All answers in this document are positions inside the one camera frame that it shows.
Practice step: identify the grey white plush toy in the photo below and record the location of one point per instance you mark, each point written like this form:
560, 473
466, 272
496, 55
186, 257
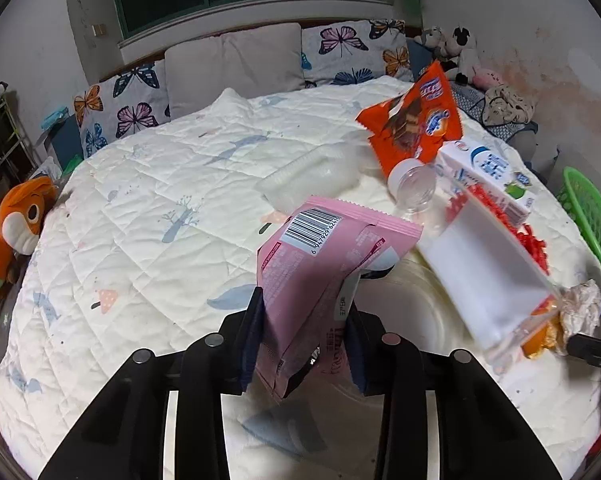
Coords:
430, 40

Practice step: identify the white milk carton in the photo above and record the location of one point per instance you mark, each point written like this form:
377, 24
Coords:
485, 165

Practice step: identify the black white cow plush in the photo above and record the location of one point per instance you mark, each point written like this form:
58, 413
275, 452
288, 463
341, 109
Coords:
460, 55

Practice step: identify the butterfly print pillow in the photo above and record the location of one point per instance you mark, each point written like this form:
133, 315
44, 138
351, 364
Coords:
130, 95
350, 50

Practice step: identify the green plastic basket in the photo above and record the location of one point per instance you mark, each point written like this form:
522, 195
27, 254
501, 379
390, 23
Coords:
587, 210

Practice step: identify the orange plush toy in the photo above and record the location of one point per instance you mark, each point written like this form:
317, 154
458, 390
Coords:
20, 210

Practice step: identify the beige patterned cloth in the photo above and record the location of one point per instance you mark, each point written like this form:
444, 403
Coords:
510, 102

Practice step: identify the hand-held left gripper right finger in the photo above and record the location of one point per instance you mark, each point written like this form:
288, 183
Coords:
356, 360

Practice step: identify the blue grey patterned cloth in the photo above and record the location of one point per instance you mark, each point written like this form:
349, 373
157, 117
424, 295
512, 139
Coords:
473, 100

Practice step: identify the teal packet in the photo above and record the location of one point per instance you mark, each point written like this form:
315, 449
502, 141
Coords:
55, 117

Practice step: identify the clear plastic bottle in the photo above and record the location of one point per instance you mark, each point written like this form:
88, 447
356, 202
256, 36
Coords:
413, 185

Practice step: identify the blue pillow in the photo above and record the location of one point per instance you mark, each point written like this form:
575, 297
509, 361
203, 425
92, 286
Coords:
418, 60

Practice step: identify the small orange wrapper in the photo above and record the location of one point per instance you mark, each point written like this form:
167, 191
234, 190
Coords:
545, 341

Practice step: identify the wall switch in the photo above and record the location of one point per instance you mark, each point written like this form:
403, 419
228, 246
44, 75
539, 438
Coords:
98, 30

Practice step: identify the clear plastic food container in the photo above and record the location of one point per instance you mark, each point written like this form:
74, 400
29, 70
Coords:
305, 175

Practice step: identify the white bag of red pieces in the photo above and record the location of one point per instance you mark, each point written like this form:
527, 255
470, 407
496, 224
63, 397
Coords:
480, 270

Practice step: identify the white tissue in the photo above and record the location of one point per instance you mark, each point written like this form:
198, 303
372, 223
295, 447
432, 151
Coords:
582, 305

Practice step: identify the pink snack packet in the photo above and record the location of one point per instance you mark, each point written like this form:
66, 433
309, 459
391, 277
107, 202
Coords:
305, 280

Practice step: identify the orange snack packet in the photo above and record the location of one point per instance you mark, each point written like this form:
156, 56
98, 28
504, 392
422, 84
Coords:
420, 110

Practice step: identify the dark blue box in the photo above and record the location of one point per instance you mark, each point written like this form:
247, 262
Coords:
65, 142

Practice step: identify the pink plush toy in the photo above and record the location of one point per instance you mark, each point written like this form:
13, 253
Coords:
487, 77

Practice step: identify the green cloth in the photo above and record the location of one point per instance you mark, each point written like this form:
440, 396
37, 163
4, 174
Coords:
73, 165

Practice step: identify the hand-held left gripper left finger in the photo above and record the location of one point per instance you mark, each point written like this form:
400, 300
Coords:
250, 345

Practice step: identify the metal rack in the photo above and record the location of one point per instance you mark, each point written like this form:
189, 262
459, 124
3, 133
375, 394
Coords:
0, 150

